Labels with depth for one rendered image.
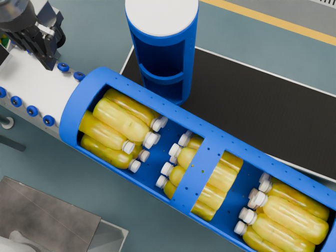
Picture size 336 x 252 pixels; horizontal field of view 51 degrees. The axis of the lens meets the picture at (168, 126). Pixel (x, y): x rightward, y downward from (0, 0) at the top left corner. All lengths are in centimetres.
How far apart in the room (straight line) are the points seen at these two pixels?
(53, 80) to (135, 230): 112
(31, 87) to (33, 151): 100
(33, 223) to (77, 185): 105
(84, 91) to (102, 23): 159
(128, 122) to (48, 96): 47
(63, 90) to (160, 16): 47
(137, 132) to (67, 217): 39
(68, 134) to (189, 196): 41
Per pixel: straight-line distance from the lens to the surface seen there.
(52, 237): 124
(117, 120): 106
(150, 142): 105
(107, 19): 263
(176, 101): 215
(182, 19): 136
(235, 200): 125
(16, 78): 151
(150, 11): 138
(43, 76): 147
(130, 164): 114
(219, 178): 102
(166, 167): 107
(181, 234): 219
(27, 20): 68
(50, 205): 125
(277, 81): 229
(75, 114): 106
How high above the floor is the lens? 219
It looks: 75 degrees down
